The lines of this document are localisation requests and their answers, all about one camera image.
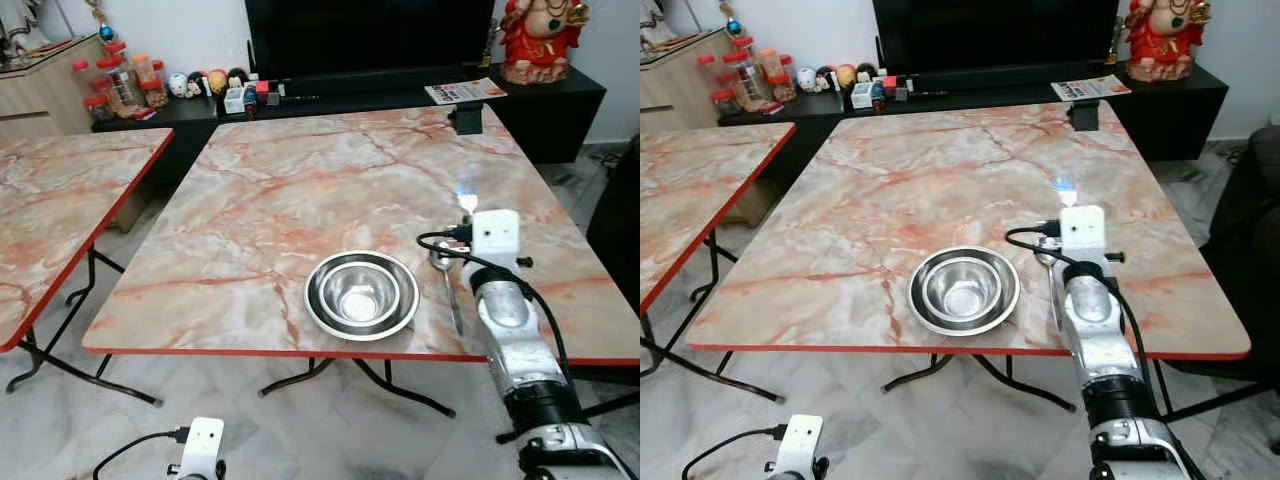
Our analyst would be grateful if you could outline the light wooden cabinet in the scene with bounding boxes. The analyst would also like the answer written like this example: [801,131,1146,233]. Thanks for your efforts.
[640,29,738,138]
[0,34,108,143]

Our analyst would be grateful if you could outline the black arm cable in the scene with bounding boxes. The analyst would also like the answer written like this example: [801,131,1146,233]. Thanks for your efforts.
[1004,222,1161,386]
[92,427,192,480]
[416,226,574,387]
[681,425,788,480]

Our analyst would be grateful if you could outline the black table clamp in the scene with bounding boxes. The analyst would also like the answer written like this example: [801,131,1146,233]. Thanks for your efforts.
[1067,98,1104,133]
[447,103,487,137]

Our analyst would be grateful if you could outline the marble top folding table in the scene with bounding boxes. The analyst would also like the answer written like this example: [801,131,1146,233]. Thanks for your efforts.
[82,104,641,443]
[640,121,799,404]
[686,100,1280,429]
[0,127,175,407]

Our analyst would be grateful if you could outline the metal spoon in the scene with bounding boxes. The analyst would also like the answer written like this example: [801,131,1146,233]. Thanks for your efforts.
[429,239,467,337]
[1034,238,1063,331]

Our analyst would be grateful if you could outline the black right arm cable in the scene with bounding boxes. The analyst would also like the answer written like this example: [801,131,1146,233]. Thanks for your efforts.
[416,226,574,387]
[1004,222,1161,386]

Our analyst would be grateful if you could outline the hanging bead ornament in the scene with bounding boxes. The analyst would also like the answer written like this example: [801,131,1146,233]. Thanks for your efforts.
[717,0,747,42]
[84,0,118,47]

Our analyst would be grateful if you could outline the stainless steel bowl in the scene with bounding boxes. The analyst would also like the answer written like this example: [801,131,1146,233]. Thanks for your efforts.
[304,250,421,343]
[907,246,1022,338]

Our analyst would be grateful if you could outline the large red lid plastic jar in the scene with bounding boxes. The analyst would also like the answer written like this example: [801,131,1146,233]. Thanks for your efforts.
[96,56,142,117]
[721,51,770,112]

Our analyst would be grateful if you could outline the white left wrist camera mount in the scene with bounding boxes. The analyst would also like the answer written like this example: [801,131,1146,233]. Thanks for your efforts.
[178,417,227,480]
[776,414,826,480]

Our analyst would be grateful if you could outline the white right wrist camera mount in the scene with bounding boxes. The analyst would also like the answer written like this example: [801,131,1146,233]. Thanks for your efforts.
[470,209,522,272]
[1058,205,1108,267]

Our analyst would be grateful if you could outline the black television console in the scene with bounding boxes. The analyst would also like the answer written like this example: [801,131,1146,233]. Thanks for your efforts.
[91,64,608,191]
[717,61,1230,186]

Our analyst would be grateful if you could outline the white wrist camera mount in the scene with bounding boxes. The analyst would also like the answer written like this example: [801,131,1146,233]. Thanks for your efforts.
[178,417,227,480]
[470,209,522,272]
[1058,205,1108,267]
[776,414,826,480]

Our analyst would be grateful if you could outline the printed leaflet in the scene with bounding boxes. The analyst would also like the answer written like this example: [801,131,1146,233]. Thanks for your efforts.
[1049,73,1133,103]
[424,77,509,107]

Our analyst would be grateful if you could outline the red seated figurine statue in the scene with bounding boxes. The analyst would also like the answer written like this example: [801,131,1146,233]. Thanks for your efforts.
[497,0,592,87]
[1121,0,1214,84]

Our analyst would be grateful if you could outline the black flat screen television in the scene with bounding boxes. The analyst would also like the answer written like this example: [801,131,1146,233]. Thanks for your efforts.
[872,0,1122,79]
[244,0,497,83]

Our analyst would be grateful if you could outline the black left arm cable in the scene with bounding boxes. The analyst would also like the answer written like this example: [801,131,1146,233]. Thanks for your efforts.
[92,427,192,480]
[681,425,788,480]

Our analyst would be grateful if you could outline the dark upholstered seat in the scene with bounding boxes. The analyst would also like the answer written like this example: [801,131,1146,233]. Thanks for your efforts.
[1194,124,1280,393]
[584,133,641,313]

